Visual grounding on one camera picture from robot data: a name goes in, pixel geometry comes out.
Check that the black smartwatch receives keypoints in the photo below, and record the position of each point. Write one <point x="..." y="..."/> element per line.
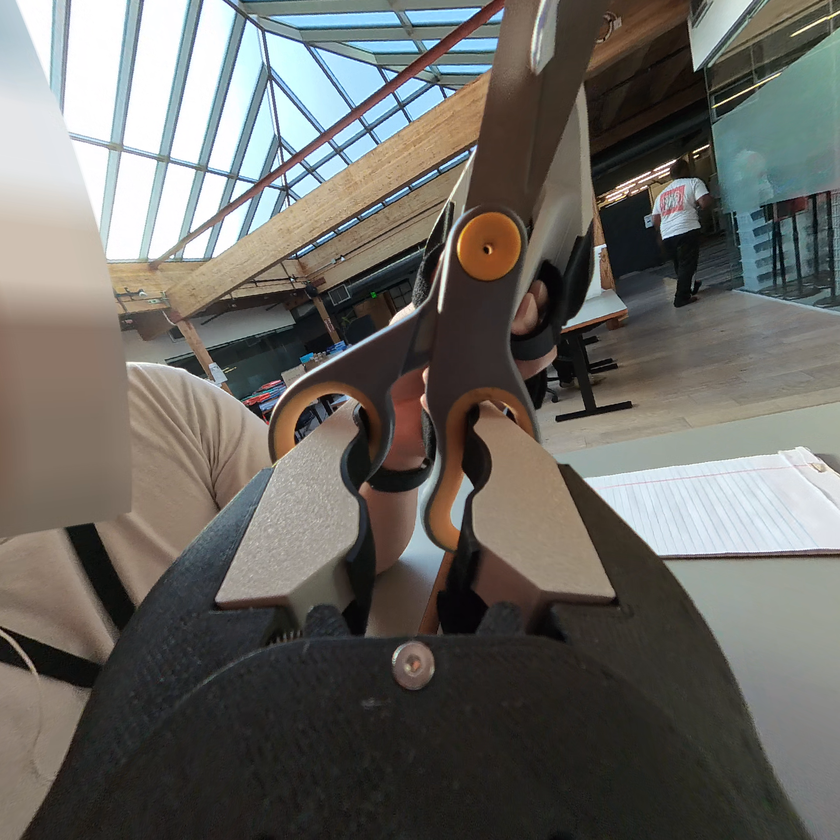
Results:
<point x="397" y="482"/>

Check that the row of black floor stands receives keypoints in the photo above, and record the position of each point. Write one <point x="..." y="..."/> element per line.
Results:
<point x="797" y="249"/>

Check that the stack of colourful clothing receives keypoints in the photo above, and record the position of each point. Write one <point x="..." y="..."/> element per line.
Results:
<point x="262" y="397"/>

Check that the grey desk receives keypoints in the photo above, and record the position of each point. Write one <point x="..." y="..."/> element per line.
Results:
<point x="754" y="623"/>

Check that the white lined legal pad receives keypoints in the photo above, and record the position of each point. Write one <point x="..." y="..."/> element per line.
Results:
<point x="709" y="505"/>

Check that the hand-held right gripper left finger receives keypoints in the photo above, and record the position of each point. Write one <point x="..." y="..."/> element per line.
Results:
<point x="289" y="525"/>

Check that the white table black legs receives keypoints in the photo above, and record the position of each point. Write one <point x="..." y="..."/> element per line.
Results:
<point x="607" y="302"/>

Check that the grey orange scissors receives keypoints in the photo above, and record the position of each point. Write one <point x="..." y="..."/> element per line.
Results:
<point x="459" y="315"/>

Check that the person's left forearm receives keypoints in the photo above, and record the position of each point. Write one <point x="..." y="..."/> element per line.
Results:
<point x="387" y="531"/>

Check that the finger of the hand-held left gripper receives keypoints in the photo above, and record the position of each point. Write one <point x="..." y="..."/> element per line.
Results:
<point x="467" y="190"/>
<point x="564" y="197"/>

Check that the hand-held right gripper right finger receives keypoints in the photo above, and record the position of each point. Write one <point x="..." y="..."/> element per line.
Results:
<point x="531" y="525"/>

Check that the person's left hand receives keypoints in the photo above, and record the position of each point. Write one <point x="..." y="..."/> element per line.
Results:
<point x="407" y="420"/>

